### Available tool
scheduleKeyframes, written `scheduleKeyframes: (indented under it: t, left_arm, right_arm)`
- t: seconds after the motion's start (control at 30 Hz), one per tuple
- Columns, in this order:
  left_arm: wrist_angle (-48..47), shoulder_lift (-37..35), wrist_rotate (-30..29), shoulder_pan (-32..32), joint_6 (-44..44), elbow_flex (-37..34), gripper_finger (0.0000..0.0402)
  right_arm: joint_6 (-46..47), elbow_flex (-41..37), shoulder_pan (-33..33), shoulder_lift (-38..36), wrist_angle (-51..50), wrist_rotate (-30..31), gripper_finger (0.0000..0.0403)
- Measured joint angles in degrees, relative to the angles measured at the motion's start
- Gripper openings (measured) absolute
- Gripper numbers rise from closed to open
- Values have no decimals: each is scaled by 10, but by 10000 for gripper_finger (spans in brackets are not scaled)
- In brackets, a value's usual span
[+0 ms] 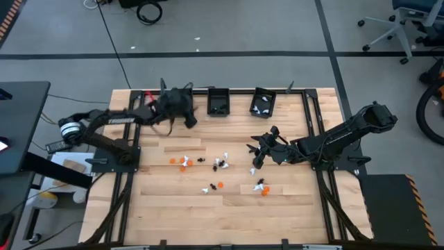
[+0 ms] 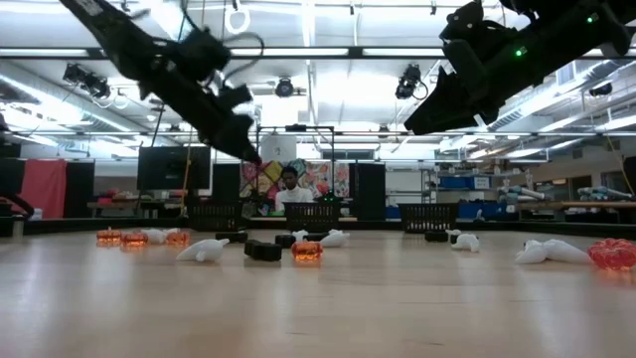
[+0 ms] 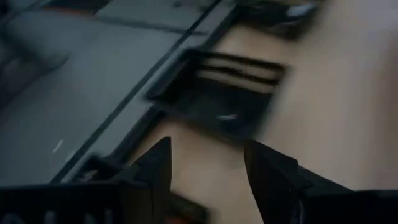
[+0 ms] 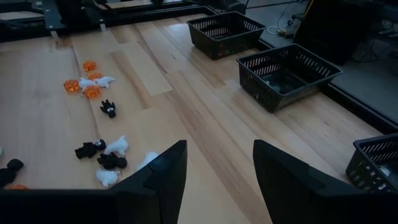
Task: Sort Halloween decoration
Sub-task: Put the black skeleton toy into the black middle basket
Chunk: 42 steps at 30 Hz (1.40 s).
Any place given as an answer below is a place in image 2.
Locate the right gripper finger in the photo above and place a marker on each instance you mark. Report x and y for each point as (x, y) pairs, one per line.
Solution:
(447, 109)

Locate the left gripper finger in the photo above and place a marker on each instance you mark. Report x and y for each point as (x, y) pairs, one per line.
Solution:
(233, 139)

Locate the orange plastic pumpkin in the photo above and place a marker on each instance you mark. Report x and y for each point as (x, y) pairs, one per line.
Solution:
(616, 254)
(178, 238)
(134, 239)
(109, 235)
(306, 250)

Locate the small black plastic figure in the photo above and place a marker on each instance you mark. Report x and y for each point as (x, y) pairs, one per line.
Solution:
(263, 250)
(452, 238)
(285, 240)
(436, 236)

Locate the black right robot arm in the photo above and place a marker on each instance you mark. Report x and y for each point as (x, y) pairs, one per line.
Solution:
(571, 35)

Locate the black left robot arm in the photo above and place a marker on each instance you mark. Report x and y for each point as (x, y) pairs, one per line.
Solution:
(114, 35)

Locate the white sign board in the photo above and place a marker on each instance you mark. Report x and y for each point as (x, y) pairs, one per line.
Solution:
(278, 148)

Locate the ceiling spot lamp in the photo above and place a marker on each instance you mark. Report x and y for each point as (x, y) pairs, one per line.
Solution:
(284, 87)
(601, 89)
(87, 79)
(410, 82)

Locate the black metal stand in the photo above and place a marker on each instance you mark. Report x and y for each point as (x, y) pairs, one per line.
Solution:
(298, 127)

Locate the white air vent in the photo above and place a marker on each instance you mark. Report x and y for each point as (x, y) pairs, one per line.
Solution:
(566, 73)

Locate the blue storage bin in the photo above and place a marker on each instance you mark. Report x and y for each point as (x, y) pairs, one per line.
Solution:
(464, 182)

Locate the black plastic basket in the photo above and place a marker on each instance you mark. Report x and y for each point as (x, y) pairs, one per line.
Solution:
(312, 217)
(428, 218)
(214, 216)

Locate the person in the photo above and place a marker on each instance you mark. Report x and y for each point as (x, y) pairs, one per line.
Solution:
(293, 194)

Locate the colourful quilt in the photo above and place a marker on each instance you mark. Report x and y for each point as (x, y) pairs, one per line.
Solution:
(323, 176)

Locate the blue crate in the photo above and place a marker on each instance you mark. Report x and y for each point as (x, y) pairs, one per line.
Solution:
(477, 211)

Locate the pale grey tube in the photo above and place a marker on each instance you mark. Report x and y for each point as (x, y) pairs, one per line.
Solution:
(522, 192)
(603, 193)

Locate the wooden side table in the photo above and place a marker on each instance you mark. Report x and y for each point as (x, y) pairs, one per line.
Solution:
(124, 203)

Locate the wooden workbench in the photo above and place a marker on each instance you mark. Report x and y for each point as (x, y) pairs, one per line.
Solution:
(576, 205)

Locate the red cloth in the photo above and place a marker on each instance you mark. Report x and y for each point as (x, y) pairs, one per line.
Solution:
(45, 189)

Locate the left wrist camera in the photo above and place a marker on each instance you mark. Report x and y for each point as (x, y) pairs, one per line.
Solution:
(236, 95)

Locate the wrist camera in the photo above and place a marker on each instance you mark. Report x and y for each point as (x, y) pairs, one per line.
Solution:
(469, 22)
(236, 95)

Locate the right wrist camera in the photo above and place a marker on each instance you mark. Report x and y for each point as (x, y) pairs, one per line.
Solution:
(469, 22)

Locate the grey bracket post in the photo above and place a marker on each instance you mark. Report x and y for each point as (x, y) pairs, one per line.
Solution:
(479, 215)

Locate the black aluminium table frame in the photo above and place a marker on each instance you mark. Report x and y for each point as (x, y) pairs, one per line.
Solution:
(546, 228)

